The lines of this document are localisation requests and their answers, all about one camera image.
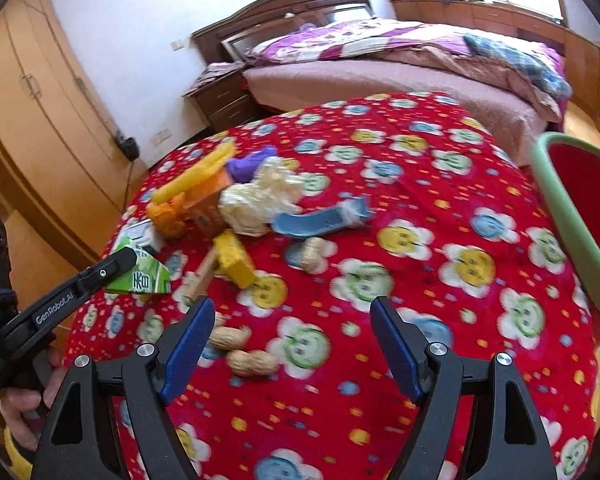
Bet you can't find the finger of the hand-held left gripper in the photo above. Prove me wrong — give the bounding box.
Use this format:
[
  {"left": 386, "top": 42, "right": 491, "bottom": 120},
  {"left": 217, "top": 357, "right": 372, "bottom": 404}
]
[{"left": 0, "top": 247, "right": 138, "bottom": 356}]

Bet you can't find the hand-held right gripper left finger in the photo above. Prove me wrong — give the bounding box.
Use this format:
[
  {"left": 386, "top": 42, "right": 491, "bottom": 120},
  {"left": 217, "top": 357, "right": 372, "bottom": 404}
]
[{"left": 32, "top": 296, "right": 216, "bottom": 480}]

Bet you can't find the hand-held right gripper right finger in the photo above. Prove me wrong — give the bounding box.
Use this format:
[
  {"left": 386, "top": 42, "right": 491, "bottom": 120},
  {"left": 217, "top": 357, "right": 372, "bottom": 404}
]
[{"left": 369, "top": 296, "right": 553, "bottom": 480}]

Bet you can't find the green drink carton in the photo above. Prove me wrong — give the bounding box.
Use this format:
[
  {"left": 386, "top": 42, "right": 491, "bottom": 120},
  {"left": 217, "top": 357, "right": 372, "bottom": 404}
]
[{"left": 105, "top": 237, "right": 173, "bottom": 296}]

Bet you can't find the cream paper ball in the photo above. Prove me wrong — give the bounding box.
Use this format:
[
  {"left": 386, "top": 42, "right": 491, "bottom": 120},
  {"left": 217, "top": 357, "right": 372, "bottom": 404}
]
[{"left": 219, "top": 156, "right": 318, "bottom": 237}]

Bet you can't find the red bin with green rim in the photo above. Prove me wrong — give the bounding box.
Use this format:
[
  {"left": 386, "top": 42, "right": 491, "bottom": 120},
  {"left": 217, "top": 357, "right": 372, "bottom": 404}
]
[{"left": 530, "top": 131, "right": 600, "bottom": 341}]

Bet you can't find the person's left hand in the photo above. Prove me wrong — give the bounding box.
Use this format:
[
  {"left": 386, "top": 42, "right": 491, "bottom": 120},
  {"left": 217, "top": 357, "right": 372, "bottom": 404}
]
[{"left": 0, "top": 347, "right": 68, "bottom": 453}]

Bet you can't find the small white box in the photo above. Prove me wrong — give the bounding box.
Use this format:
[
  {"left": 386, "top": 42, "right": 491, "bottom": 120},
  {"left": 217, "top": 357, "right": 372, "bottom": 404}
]
[{"left": 125, "top": 220, "right": 163, "bottom": 256}]

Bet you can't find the small orange box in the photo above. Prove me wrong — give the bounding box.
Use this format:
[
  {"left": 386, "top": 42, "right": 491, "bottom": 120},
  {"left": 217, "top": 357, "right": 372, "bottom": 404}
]
[{"left": 182, "top": 167, "right": 241, "bottom": 238}]

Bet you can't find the black charger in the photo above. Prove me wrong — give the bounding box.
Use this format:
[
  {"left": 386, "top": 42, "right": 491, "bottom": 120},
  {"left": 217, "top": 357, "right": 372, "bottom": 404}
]
[{"left": 116, "top": 132, "right": 140, "bottom": 161}]

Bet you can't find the yellow toy corn cob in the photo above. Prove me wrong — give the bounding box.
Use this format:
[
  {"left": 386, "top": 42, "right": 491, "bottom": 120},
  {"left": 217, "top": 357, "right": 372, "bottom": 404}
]
[{"left": 152, "top": 141, "right": 236, "bottom": 206}]

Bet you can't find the red flower-print blanket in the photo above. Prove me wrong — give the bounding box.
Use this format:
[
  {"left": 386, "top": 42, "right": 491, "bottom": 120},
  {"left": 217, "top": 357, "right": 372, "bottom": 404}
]
[{"left": 62, "top": 91, "right": 600, "bottom": 480}]

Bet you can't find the blue plastic piece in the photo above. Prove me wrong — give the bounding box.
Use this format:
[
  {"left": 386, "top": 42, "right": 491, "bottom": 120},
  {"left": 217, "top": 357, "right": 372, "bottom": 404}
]
[{"left": 271, "top": 195, "right": 372, "bottom": 240}]

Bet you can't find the light wooden wardrobe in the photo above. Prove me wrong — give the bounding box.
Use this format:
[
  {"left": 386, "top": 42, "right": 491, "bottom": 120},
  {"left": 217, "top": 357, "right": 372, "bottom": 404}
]
[{"left": 0, "top": 0, "right": 148, "bottom": 271}]

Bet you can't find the purple wrapper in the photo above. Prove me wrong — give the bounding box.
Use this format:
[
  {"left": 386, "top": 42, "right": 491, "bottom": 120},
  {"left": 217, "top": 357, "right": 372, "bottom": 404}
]
[{"left": 227, "top": 146, "right": 278, "bottom": 183}]

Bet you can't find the yellow cloth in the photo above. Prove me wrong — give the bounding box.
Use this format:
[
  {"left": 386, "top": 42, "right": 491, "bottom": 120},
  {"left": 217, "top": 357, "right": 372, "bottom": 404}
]
[{"left": 2, "top": 430, "right": 33, "bottom": 480}]

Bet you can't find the dark wooden nightstand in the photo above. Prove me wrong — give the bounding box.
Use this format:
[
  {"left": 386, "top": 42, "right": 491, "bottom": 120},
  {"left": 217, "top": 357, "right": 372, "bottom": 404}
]
[{"left": 182, "top": 62, "right": 261, "bottom": 131}]

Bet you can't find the pink patterned cloth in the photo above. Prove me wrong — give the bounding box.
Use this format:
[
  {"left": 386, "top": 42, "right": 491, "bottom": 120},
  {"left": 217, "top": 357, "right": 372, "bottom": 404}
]
[{"left": 197, "top": 62, "right": 243, "bottom": 86}]

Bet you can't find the dark wooden bed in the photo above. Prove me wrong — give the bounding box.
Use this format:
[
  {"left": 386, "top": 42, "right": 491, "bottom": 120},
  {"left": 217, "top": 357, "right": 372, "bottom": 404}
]
[{"left": 190, "top": 0, "right": 573, "bottom": 166}]

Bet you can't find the blue plaid cloth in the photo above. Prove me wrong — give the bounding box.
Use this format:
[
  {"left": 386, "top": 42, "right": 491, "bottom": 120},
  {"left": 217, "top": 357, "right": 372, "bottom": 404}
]
[{"left": 464, "top": 34, "right": 573, "bottom": 98}]

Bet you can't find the purple patterned quilt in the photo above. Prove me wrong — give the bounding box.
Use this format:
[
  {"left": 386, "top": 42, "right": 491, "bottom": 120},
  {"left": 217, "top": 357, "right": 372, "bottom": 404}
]
[{"left": 245, "top": 19, "right": 573, "bottom": 121}]

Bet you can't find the wooden window cabinet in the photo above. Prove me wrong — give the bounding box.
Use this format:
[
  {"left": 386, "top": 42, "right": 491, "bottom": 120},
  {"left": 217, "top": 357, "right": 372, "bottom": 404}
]
[{"left": 392, "top": 0, "right": 600, "bottom": 141}]

